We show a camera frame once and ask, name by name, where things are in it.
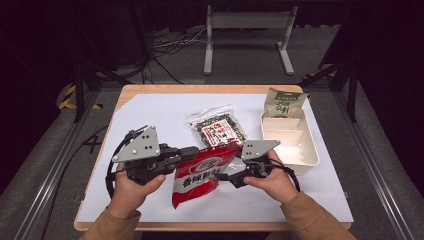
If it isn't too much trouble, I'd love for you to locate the hand-held gripper cable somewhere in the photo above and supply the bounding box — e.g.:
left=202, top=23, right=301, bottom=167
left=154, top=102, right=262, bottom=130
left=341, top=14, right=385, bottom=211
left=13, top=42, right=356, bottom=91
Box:
left=105, top=124, right=149, bottom=200
left=266, top=157, right=302, bottom=194

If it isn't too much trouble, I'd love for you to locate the person's right hand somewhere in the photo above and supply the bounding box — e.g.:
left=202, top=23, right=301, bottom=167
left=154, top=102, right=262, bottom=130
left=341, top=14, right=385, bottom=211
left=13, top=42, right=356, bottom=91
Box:
left=242, top=149, right=300, bottom=205

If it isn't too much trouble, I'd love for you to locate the aluminium rail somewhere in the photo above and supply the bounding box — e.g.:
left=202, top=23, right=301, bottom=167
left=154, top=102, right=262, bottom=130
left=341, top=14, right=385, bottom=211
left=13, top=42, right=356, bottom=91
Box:
left=332, top=89, right=416, bottom=240
left=12, top=89, right=102, bottom=240

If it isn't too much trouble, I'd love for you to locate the white paper sheet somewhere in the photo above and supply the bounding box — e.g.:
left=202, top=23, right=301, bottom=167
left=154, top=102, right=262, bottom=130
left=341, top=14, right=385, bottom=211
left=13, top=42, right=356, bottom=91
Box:
left=75, top=93, right=355, bottom=224

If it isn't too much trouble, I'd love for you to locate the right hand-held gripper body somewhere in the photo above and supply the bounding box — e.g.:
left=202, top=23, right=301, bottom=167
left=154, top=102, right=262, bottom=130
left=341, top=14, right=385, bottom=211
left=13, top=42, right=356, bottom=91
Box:
left=229, top=139, right=282, bottom=190

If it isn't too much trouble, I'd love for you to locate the white divided container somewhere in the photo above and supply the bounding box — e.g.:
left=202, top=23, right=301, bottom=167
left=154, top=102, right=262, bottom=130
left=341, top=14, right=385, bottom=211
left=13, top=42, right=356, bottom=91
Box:
left=259, top=107, right=321, bottom=177

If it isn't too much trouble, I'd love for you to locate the red sauce packet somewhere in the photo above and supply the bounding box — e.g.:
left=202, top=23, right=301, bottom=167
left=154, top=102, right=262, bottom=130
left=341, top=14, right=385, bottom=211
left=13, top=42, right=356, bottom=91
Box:
left=171, top=143, right=242, bottom=210

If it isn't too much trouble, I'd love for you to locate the beige green seasoning packet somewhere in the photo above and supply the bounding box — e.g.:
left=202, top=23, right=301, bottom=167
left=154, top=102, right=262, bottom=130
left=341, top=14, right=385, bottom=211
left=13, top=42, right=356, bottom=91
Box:
left=262, top=87, right=310, bottom=120

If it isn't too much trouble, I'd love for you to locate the bundle of floor cables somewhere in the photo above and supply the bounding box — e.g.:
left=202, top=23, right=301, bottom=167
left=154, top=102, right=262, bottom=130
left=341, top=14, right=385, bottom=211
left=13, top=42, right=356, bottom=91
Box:
left=141, top=26, right=208, bottom=85

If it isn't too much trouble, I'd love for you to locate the white metal stand frame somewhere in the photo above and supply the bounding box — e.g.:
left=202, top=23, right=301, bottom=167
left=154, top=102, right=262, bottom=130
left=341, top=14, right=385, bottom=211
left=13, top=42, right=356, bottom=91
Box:
left=203, top=4, right=299, bottom=76

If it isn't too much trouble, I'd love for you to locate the left hand-held gripper cable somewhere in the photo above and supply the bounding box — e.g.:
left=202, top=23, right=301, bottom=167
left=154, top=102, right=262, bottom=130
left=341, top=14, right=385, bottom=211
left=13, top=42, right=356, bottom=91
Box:
left=105, top=124, right=149, bottom=200

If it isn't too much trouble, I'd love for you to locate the black metal stand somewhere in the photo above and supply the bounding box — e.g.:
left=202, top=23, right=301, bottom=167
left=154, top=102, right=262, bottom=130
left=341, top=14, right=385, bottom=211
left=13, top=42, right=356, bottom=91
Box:
left=300, top=54, right=360, bottom=124
left=69, top=46, right=133, bottom=124

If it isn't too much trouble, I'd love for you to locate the yellow black hazard tape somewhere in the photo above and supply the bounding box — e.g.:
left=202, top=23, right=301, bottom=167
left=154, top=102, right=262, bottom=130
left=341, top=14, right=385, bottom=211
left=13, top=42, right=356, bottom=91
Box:
left=58, top=84, right=103, bottom=111

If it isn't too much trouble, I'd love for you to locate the clear bag of dark seeds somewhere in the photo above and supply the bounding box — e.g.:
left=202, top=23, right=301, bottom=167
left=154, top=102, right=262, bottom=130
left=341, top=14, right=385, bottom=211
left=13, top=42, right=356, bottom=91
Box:
left=186, top=104, right=250, bottom=150

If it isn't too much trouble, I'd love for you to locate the right hand-held gripper cable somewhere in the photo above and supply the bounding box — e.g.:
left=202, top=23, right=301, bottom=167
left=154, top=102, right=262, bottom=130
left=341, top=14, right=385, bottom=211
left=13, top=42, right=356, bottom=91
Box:
left=266, top=157, right=302, bottom=194

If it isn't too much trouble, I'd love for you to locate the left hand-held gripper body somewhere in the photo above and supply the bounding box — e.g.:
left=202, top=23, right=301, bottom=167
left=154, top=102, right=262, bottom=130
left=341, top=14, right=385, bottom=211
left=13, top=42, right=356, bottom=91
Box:
left=111, top=124, right=184, bottom=187

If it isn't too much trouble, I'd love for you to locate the black floor cable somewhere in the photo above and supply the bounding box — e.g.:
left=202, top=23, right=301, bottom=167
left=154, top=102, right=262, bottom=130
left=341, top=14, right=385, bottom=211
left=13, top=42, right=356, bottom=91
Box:
left=39, top=124, right=110, bottom=240

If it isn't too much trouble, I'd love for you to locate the person's left hand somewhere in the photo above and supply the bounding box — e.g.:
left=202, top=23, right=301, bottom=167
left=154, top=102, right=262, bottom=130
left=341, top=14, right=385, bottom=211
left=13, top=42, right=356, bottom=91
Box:
left=107, top=162, right=167, bottom=220

